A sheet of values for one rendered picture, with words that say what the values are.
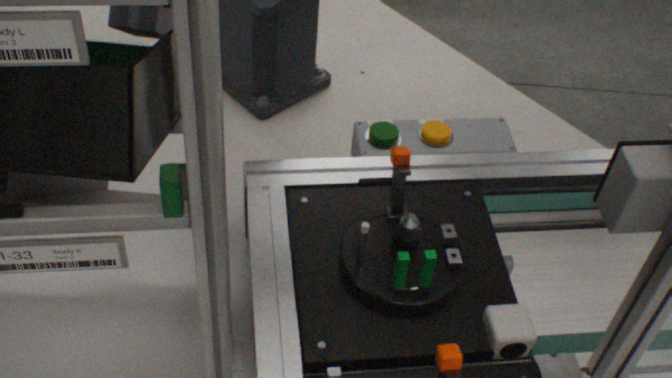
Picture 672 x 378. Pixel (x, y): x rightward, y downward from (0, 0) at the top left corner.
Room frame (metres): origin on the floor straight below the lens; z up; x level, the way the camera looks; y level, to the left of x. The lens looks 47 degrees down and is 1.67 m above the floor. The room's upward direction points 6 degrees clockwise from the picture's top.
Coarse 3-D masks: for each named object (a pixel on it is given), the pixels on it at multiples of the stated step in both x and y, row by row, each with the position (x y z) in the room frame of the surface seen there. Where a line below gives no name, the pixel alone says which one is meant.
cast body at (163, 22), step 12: (120, 12) 0.54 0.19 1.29; (132, 12) 0.54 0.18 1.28; (144, 12) 0.55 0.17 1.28; (156, 12) 0.55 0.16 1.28; (168, 12) 0.57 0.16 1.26; (108, 24) 0.55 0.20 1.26; (120, 24) 0.53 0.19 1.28; (132, 24) 0.54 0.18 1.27; (144, 24) 0.55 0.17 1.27; (156, 24) 0.55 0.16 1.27; (168, 24) 0.57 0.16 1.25; (144, 36) 0.58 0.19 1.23; (156, 36) 0.57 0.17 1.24
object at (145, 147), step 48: (96, 48) 0.59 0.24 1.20; (144, 48) 0.59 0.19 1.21; (0, 96) 0.35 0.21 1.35; (48, 96) 0.36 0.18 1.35; (96, 96) 0.36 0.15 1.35; (144, 96) 0.38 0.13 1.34; (0, 144) 0.34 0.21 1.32; (48, 144) 0.34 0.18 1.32; (96, 144) 0.34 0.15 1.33; (144, 144) 0.37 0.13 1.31
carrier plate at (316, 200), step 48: (288, 192) 0.65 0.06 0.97; (336, 192) 0.66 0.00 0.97; (384, 192) 0.67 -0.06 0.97; (432, 192) 0.67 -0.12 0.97; (480, 192) 0.68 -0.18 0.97; (336, 240) 0.58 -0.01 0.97; (480, 240) 0.61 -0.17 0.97; (336, 288) 0.52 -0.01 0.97; (480, 288) 0.54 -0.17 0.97; (336, 336) 0.46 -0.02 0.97; (384, 336) 0.46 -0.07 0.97; (432, 336) 0.47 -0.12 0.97; (480, 336) 0.47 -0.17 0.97
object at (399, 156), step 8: (392, 152) 0.63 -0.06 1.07; (400, 152) 0.63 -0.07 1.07; (408, 152) 0.63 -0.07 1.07; (392, 160) 0.63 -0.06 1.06; (400, 160) 0.62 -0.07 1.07; (408, 160) 0.63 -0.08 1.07; (392, 168) 0.63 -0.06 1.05; (400, 168) 0.61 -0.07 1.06; (408, 168) 0.62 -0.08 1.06; (392, 176) 0.63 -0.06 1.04; (400, 176) 0.61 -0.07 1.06; (392, 184) 0.62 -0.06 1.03; (400, 184) 0.62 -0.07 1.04; (392, 192) 0.62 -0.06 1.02; (400, 192) 0.62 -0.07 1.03; (392, 200) 0.61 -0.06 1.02; (400, 200) 0.61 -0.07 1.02; (392, 208) 0.61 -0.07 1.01; (400, 208) 0.61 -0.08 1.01
